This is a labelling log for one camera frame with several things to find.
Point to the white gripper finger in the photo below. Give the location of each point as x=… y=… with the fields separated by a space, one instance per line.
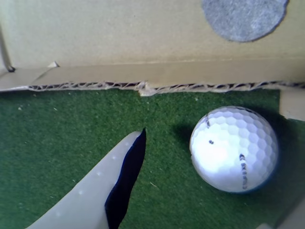
x=83 y=202
x=265 y=226

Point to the white golf ball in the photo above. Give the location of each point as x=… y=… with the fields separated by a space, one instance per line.
x=234 y=149

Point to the round gray felt mark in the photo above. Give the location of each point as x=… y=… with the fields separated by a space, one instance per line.
x=243 y=19

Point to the long green turf mat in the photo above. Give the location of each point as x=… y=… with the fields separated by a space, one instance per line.
x=71 y=119

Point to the brown cardboard ramp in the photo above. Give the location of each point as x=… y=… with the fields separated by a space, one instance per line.
x=119 y=35

